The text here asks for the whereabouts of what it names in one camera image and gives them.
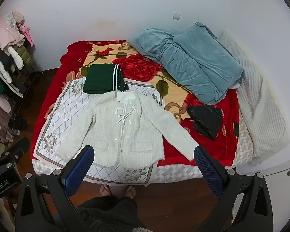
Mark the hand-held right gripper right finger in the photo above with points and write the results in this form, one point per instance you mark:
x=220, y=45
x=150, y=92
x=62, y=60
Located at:
x=209, y=171

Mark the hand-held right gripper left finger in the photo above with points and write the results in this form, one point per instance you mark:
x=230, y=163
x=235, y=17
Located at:
x=78, y=172

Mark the white knitted jacket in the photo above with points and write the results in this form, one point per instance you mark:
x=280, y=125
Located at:
x=125, y=130

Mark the rack of hanging clothes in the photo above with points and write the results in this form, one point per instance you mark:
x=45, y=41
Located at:
x=7, y=53

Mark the person's left foot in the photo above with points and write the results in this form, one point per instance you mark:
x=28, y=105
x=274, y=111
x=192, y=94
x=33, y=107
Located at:
x=105, y=190

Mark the person's foot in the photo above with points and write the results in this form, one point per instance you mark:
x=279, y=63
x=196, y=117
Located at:
x=105, y=190
x=130, y=191

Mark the black plastic bag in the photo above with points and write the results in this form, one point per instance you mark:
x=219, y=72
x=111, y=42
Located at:
x=205, y=120

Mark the small black object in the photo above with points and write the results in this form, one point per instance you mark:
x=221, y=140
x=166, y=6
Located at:
x=236, y=128

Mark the person's dark skirt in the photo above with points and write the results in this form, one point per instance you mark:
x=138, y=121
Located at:
x=108, y=215

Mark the person's right foot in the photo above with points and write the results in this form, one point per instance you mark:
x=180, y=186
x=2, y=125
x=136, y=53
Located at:
x=130, y=191

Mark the white grid printed cloth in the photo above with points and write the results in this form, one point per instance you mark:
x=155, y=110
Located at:
x=70, y=106

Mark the white cabinet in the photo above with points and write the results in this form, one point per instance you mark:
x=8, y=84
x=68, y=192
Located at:
x=283, y=189

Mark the white quilted bedding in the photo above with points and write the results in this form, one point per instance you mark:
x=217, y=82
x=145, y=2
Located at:
x=258, y=101

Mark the green pants with white stripes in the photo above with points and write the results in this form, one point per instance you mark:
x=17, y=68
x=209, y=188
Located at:
x=99, y=79

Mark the blue velvet blanket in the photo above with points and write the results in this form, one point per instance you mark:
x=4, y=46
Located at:
x=195, y=62

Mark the red floral blanket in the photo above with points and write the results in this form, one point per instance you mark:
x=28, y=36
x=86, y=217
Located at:
x=140, y=70

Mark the white wall socket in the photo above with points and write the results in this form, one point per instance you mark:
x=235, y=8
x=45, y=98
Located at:
x=176, y=16

